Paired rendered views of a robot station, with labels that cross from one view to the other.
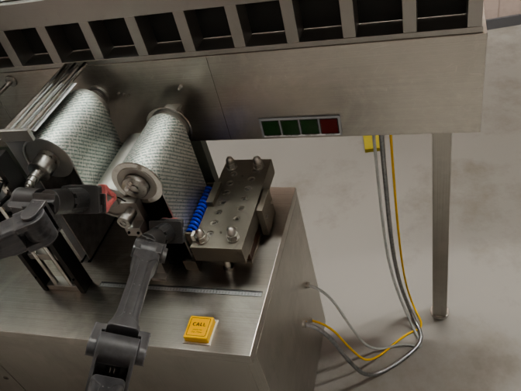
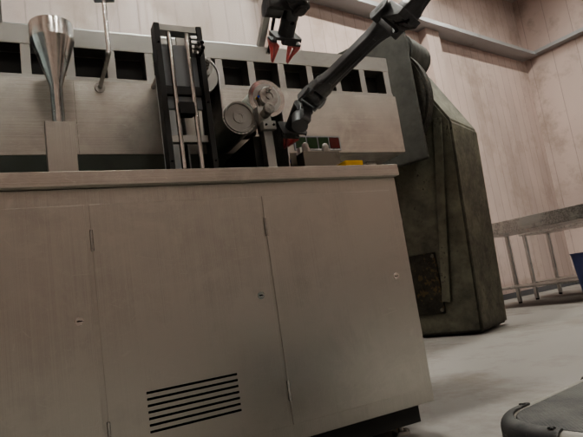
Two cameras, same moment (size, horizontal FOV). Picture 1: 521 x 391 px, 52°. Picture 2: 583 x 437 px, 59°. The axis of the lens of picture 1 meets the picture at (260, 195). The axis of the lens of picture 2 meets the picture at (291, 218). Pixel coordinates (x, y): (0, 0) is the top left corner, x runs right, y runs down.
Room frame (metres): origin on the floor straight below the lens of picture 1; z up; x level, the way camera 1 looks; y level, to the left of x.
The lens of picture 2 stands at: (0.02, 1.75, 0.50)
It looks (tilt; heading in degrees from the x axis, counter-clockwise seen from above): 9 degrees up; 309
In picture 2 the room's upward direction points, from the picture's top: 8 degrees counter-clockwise
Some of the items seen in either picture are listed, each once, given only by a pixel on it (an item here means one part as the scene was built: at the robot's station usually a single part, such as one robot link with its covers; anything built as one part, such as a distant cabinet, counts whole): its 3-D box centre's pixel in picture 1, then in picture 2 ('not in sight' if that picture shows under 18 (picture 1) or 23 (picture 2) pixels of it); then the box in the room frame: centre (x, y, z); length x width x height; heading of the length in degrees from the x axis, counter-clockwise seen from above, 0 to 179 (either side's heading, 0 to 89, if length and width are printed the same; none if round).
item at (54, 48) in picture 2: not in sight; (58, 121); (1.60, 0.93, 1.19); 0.14 x 0.14 x 0.57
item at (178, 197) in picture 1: (187, 192); (273, 146); (1.30, 0.21, 1.10); 0.23 x 0.01 x 0.18; 156
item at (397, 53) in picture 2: not in sight; (398, 185); (2.17, -2.56, 1.36); 1.45 x 1.24 x 2.72; 168
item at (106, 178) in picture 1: (127, 174); (228, 128); (1.37, 0.37, 1.18); 0.26 x 0.12 x 0.12; 156
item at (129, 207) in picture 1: (146, 241); (269, 145); (1.19, 0.36, 1.05); 0.06 x 0.05 x 0.31; 156
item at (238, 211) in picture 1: (236, 206); (298, 172); (1.29, 0.09, 1.00); 0.40 x 0.16 x 0.06; 156
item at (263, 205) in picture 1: (267, 212); not in sight; (1.26, -0.01, 0.97); 0.10 x 0.03 x 0.11; 156
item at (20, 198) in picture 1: (33, 212); (284, 5); (0.94, 0.48, 1.44); 0.12 x 0.12 x 0.09; 64
